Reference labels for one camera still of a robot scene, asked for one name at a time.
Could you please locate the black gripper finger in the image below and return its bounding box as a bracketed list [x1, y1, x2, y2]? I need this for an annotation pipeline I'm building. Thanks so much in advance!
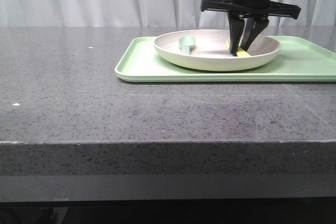
[240, 16, 269, 51]
[228, 13, 245, 56]

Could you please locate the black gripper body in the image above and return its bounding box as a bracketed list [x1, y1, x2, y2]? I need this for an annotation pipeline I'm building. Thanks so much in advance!
[201, 0, 301, 19]

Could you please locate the yellow plastic fork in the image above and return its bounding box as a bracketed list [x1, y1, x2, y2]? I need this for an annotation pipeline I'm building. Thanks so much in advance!
[226, 39, 250, 57]

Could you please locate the beige round plate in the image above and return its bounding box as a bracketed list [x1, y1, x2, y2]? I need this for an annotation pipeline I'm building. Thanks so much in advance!
[154, 29, 281, 72]

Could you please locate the sage green plastic spoon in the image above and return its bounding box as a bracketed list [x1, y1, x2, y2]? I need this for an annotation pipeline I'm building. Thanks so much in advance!
[178, 35, 196, 55]

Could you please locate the light green plastic tray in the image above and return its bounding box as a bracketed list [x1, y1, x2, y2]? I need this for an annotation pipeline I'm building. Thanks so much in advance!
[115, 36, 335, 83]

